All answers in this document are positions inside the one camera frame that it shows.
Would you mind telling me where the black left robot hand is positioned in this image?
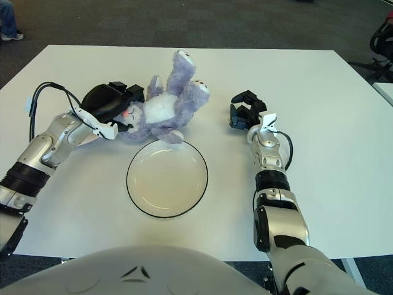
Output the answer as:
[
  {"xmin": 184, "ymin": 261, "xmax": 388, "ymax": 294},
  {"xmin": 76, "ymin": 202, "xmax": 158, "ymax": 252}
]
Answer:
[{"xmin": 81, "ymin": 81, "xmax": 146, "ymax": 133}]

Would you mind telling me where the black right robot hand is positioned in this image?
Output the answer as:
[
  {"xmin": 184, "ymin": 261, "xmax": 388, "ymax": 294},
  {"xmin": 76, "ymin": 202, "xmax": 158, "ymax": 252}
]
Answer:
[{"xmin": 228, "ymin": 90, "xmax": 268, "ymax": 132}]

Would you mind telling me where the purple plush bunny doll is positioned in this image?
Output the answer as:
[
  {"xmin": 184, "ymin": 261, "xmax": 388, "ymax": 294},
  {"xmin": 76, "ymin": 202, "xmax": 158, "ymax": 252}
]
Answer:
[{"xmin": 55, "ymin": 49, "xmax": 211, "ymax": 145}]

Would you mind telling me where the white plate black rim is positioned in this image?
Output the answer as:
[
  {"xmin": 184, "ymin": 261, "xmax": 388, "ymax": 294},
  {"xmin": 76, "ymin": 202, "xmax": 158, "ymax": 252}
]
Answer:
[{"xmin": 126, "ymin": 140, "xmax": 209, "ymax": 219}]

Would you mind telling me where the seated person in jeans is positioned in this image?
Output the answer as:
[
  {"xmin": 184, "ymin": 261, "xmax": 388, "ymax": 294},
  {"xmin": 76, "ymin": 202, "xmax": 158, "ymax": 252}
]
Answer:
[{"xmin": 0, "ymin": 0, "xmax": 25, "ymax": 41}]

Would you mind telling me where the white side table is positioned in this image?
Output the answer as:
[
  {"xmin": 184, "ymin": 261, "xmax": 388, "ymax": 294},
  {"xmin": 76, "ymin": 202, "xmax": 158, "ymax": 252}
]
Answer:
[{"xmin": 373, "ymin": 81, "xmax": 393, "ymax": 107}]

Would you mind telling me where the black office chair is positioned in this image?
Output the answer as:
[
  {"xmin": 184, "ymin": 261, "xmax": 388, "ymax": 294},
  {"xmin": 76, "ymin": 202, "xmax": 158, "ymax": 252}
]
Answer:
[{"xmin": 348, "ymin": 21, "xmax": 393, "ymax": 82}]

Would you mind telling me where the grey robot torso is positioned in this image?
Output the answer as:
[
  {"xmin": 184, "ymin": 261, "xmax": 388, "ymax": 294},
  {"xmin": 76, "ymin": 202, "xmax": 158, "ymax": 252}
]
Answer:
[{"xmin": 0, "ymin": 244, "xmax": 271, "ymax": 295}]

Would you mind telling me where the white table leg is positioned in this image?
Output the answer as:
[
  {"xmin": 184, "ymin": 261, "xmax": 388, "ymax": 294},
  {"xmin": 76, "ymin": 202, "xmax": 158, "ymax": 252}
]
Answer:
[{"xmin": 340, "ymin": 258, "xmax": 366, "ymax": 285}]

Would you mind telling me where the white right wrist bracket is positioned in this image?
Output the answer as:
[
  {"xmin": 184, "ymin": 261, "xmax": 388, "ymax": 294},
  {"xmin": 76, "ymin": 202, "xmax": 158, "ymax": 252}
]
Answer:
[{"xmin": 259, "ymin": 112, "xmax": 278, "ymax": 133}]

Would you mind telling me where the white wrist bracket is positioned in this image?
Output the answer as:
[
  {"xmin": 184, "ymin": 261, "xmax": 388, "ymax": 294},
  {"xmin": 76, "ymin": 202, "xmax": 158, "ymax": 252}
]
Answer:
[
  {"xmin": 259, "ymin": 112, "xmax": 278, "ymax": 133},
  {"xmin": 70, "ymin": 106, "xmax": 119, "ymax": 141}
]

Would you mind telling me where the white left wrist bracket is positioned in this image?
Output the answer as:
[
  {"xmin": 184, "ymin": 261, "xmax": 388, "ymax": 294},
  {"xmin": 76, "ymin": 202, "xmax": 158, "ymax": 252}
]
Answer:
[{"xmin": 70, "ymin": 106, "xmax": 119, "ymax": 141}]

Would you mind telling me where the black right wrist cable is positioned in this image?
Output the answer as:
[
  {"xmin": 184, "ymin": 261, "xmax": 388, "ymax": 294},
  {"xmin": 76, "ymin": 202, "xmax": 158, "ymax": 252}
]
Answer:
[{"xmin": 276, "ymin": 131, "xmax": 294, "ymax": 171}]

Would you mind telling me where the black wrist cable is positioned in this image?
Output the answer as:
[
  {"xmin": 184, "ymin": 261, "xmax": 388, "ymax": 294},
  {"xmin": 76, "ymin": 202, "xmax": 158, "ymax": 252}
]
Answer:
[
  {"xmin": 276, "ymin": 131, "xmax": 294, "ymax": 171},
  {"xmin": 28, "ymin": 81, "xmax": 95, "ymax": 142}
]

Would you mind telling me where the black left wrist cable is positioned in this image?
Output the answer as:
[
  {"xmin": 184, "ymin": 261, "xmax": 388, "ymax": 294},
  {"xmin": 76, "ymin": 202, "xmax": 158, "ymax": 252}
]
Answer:
[{"xmin": 28, "ymin": 81, "xmax": 95, "ymax": 142}]

